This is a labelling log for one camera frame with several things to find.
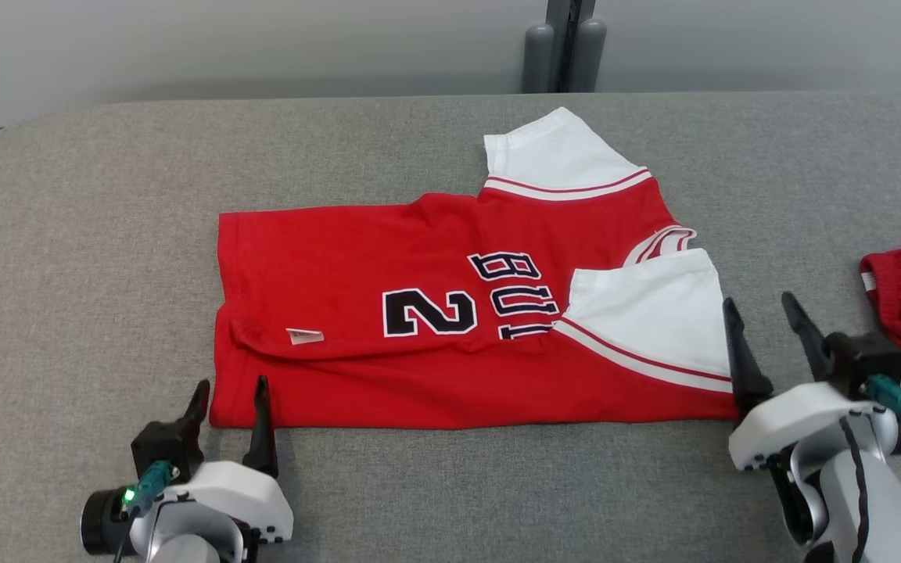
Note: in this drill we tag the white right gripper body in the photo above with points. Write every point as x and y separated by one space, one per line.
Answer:
795 418

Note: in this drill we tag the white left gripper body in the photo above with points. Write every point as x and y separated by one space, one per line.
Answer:
251 500

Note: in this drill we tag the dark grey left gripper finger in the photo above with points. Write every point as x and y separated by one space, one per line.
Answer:
198 414
263 438

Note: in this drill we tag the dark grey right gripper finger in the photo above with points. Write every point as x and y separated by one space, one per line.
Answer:
810 344
744 367

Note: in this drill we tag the red white basketball jersey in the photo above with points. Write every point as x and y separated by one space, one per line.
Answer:
341 266

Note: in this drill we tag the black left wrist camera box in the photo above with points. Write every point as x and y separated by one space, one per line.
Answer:
165 450

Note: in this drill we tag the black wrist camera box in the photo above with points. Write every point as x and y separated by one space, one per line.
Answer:
865 360
165 450

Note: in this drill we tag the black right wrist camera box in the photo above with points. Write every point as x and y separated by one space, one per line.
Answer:
865 360

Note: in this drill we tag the grey cylindrical post foot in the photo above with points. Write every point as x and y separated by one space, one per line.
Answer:
538 62
590 59

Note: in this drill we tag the grey metal partition post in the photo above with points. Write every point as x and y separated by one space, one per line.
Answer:
572 39

